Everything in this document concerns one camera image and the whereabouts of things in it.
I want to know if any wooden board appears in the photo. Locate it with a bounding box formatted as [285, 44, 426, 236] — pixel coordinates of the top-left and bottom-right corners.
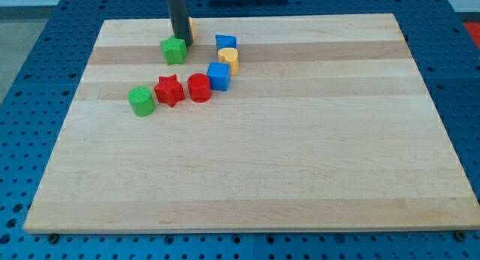
[24, 13, 479, 234]

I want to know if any green cylinder block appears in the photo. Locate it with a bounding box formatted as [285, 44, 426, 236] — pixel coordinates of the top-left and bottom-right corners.
[127, 86, 155, 117]

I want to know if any red star block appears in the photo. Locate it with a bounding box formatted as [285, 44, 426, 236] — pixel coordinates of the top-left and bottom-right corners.
[154, 74, 185, 108]

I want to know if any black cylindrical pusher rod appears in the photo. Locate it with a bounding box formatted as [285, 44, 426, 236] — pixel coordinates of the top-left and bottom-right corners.
[166, 0, 194, 46]

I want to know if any red cylinder block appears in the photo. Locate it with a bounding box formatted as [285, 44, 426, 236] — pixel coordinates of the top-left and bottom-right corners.
[187, 73, 212, 103]

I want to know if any yellow heart block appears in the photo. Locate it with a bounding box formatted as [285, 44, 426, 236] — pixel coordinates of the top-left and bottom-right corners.
[217, 47, 239, 75]

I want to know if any green star block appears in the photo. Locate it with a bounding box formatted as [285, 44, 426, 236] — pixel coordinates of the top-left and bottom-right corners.
[160, 36, 188, 65]

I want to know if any blue moon block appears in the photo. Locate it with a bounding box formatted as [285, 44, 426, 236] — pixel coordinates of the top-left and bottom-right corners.
[215, 34, 237, 50]

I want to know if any blue cube block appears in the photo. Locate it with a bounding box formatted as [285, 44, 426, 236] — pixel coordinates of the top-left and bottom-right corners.
[207, 62, 230, 91]

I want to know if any yellow block behind rod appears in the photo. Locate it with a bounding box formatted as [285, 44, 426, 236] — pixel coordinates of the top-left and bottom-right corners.
[189, 17, 197, 41]

